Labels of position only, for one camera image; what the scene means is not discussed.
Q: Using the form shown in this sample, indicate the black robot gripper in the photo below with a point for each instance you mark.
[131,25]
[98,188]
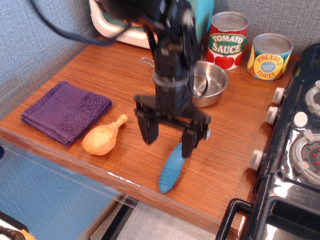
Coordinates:
[172,105]

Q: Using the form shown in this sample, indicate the blue handled metal fork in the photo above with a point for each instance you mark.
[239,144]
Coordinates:
[171,170]

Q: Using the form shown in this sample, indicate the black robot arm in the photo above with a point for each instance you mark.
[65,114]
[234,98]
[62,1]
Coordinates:
[171,30]

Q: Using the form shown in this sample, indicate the small steel pan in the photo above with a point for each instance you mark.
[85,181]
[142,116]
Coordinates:
[210,80]

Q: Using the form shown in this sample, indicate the orange toy chicken drumstick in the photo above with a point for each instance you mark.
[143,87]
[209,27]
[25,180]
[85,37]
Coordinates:
[102,139]

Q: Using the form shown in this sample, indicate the purple folded towel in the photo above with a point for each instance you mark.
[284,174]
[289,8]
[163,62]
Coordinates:
[65,113]

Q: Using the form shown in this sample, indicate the tomato sauce can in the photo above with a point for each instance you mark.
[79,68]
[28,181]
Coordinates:
[227,38]

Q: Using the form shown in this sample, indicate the teal toy microwave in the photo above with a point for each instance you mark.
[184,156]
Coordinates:
[108,26]

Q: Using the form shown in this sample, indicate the pineapple slices can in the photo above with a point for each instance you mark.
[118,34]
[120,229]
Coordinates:
[269,56]

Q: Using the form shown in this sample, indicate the black toy stove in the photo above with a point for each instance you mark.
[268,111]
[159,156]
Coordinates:
[286,203]

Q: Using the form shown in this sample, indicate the orange plush toy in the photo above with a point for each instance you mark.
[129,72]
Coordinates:
[12,234]

